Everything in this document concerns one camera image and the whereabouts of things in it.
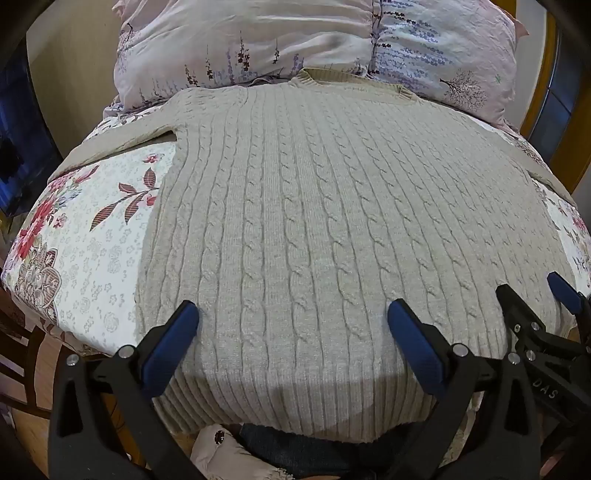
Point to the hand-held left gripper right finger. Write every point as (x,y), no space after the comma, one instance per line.
(415,346)

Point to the wooden chair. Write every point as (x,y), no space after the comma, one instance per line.
(25,355)

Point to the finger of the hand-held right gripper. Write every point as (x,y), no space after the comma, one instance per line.
(565,293)
(519,318)

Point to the yellow wooden frame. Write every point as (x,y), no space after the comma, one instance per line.
(547,78)

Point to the dark blue cloth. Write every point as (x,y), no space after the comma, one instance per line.
(25,138)

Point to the person's blue jeans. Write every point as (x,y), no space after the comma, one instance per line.
(314,450)

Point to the floral bedsheet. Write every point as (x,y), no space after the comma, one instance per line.
(92,258)

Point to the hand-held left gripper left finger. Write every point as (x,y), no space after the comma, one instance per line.
(173,337)

